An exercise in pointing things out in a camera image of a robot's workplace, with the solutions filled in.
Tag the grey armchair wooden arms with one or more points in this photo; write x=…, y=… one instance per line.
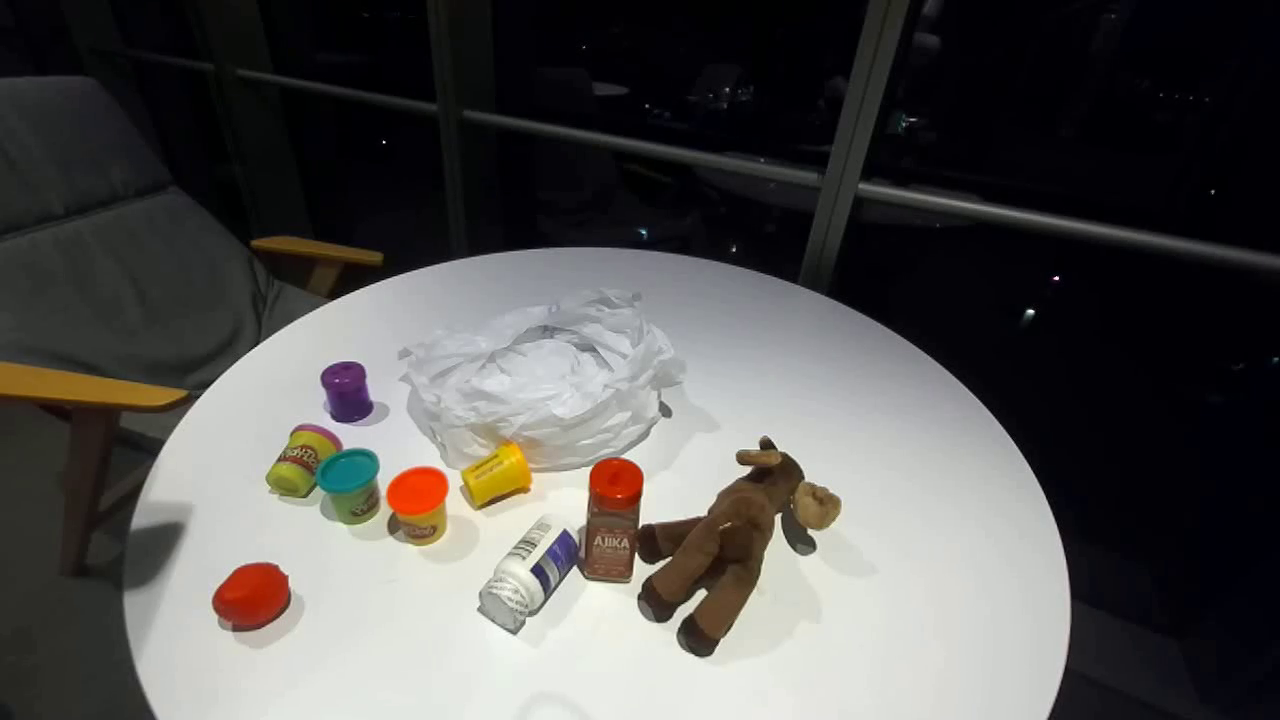
x=118, y=291

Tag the brown spice jar red lid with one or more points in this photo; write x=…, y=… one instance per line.
x=615, y=513

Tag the red round lid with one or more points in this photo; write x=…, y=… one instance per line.
x=252, y=597

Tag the purple play-doh tub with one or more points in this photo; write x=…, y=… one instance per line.
x=347, y=388

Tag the white pill bottle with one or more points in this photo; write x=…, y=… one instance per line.
x=530, y=574

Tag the brown plush moose toy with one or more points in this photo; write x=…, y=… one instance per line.
x=720, y=553

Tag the orange lid play-doh tub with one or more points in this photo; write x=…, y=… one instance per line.
x=418, y=500

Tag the yellow-green play-doh tub pink lid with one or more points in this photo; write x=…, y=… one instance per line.
x=298, y=462

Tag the teal lid play-doh tub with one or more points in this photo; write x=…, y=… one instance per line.
x=348, y=484

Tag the yellow play-doh tub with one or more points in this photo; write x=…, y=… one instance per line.
x=498, y=479

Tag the metal window railing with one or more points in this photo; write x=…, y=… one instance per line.
x=837, y=189

